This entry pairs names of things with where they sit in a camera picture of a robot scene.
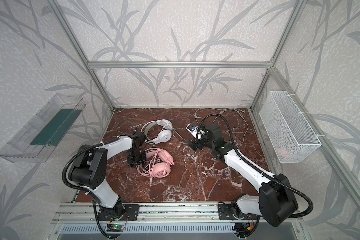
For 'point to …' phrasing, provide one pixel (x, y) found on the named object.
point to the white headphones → (164, 135)
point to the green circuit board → (115, 227)
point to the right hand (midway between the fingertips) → (193, 128)
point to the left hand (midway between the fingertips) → (145, 160)
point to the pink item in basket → (282, 152)
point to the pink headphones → (158, 161)
